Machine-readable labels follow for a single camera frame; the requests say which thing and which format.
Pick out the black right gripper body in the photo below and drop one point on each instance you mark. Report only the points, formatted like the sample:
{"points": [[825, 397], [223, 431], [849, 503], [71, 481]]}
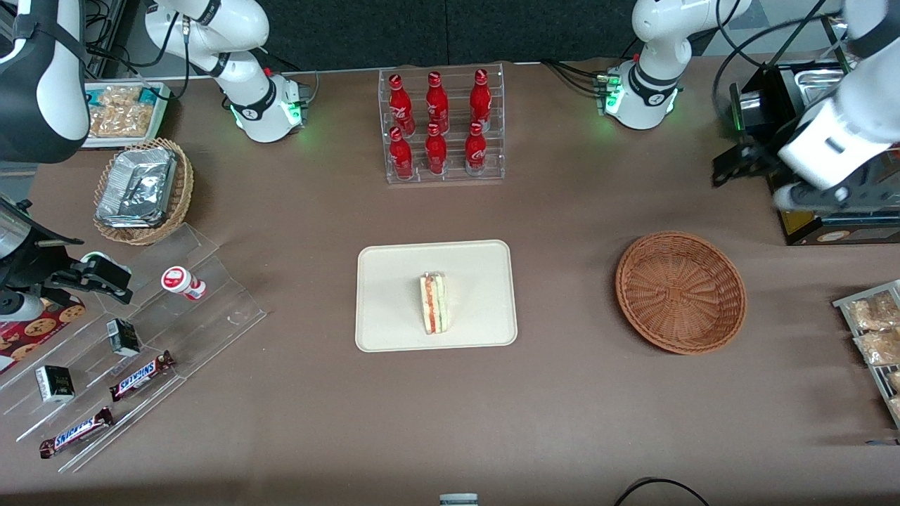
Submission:
{"points": [[34, 267]]}

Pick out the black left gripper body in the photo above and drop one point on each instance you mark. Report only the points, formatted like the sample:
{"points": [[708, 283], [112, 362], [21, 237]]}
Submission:
{"points": [[765, 152]]}

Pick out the triangular sandwich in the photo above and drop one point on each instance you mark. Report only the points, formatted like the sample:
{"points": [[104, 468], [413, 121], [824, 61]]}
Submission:
{"points": [[434, 306]]}

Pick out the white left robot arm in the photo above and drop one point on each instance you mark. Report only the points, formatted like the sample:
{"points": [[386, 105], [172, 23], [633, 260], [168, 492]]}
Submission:
{"points": [[647, 91]]}

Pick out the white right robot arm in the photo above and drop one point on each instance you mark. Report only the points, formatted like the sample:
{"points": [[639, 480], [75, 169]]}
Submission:
{"points": [[249, 105]]}

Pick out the light tan wicker basket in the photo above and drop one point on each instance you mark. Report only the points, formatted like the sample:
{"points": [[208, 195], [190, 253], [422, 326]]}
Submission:
{"points": [[181, 190]]}

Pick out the brown wicker basket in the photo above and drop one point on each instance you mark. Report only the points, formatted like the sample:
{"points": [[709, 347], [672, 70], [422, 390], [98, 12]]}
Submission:
{"points": [[678, 292]]}

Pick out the white tray of crackers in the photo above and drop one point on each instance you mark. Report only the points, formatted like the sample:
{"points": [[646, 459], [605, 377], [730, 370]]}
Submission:
{"points": [[123, 112]]}

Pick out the grey metal snack tray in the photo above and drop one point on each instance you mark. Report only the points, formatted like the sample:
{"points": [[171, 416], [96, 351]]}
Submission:
{"points": [[844, 303]]}

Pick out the cream plastic tray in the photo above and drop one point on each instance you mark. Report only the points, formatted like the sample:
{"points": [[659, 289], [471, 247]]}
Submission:
{"points": [[394, 295]]}

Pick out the black countertop oven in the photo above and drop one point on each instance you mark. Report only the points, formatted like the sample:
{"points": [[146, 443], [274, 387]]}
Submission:
{"points": [[756, 105]]}

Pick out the small black carton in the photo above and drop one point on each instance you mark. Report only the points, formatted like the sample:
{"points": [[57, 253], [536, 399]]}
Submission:
{"points": [[124, 337], [55, 384]]}

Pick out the red cookie box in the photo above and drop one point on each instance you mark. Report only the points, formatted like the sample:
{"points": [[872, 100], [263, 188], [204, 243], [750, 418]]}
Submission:
{"points": [[39, 330]]}

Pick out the small red white bottle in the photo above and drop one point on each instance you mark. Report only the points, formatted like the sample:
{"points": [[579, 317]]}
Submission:
{"points": [[181, 282]]}

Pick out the silver foil pack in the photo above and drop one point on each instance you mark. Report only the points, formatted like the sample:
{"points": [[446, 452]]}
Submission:
{"points": [[137, 186]]}

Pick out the snickers chocolate bar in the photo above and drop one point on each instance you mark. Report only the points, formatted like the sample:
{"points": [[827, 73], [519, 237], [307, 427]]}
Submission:
{"points": [[76, 432], [140, 376]]}

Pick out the clear acrylic stepped display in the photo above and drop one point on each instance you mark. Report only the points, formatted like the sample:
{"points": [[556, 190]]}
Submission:
{"points": [[211, 316]]}

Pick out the clear bagged pastry snack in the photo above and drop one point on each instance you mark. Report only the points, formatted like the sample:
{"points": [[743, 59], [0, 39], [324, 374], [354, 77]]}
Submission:
{"points": [[872, 313], [879, 348]]}

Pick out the red cola bottle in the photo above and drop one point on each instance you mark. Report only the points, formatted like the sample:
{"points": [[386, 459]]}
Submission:
{"points": [[475, 149], [435, 151], [401, 105], [480, 100], [401, 156], [436, 104]]}

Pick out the clear acrylic bottle rack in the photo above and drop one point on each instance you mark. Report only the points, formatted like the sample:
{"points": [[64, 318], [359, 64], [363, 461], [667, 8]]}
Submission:
{"points": [[455, 172]]}

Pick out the small grey object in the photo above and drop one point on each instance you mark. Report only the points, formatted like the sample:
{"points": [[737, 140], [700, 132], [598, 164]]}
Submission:
{"points": [[458, 500]]}

